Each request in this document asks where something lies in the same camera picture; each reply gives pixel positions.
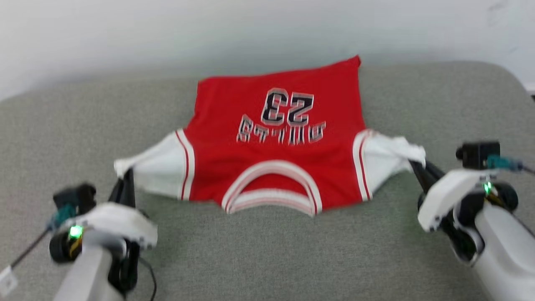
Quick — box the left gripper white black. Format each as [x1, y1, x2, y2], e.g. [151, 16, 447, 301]
[61, 168, 159, 294]

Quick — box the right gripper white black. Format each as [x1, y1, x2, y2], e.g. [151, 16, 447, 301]
[408, 160, 520, 264]

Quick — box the red white basketball jersey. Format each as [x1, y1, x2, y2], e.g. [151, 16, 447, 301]
[113, 55, 427, 217]

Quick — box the left camera cable teal plug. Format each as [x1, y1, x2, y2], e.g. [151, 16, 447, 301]
[0, 204, 76, 298]

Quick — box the camera cable teal plug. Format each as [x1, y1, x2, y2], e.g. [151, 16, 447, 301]
[0, 204, 76, 298]
[487, 154, 535, 175]

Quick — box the right camera cable teal plug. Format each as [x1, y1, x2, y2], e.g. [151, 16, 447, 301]
[487, 154, 535, 175]

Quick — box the thin black left gripper cable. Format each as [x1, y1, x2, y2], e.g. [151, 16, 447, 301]
[138, 257, 158, 301]

